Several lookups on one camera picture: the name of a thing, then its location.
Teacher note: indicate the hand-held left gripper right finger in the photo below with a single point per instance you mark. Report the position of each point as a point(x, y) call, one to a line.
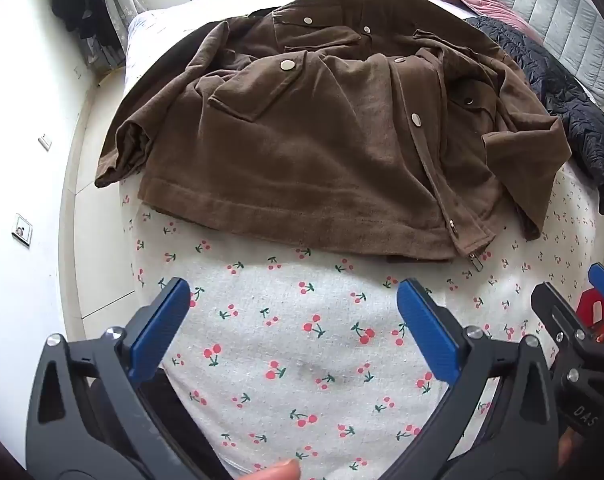
point(426, 330)

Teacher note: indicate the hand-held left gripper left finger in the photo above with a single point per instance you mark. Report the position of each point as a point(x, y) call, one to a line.
point(164, 330)

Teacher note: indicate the brown jacket with fur collar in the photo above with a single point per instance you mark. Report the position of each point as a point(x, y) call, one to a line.
point(322, 150)

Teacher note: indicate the dark hanging clothes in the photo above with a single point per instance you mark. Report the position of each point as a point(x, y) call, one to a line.
point(82, 0)

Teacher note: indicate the person's right hand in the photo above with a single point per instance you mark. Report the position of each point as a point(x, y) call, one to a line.
point(567, 452)

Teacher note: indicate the person's left hand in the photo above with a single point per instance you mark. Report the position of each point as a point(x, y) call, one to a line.
point(279, 471)

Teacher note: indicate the red object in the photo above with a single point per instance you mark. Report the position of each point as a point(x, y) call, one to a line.
point(589, 312)

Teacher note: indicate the cherry print bed cover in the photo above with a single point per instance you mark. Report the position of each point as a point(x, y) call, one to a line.
point(282, 335)

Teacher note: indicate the black quilted jacket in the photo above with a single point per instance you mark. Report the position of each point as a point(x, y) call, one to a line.
point(571, 95)

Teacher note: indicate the grey padded headboard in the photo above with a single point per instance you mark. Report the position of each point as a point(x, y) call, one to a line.
point(556, 5)

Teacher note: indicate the pink velvet pillow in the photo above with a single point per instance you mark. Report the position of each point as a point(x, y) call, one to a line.
point(486, 5)

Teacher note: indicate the patterned grey curtain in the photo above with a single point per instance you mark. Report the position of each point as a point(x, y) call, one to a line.
point(117, 10)

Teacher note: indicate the wall switch with round knob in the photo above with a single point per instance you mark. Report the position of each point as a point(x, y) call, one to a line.
point(22, 230)

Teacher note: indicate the white wall socket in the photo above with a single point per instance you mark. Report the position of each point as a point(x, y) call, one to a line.
point(45, 141)

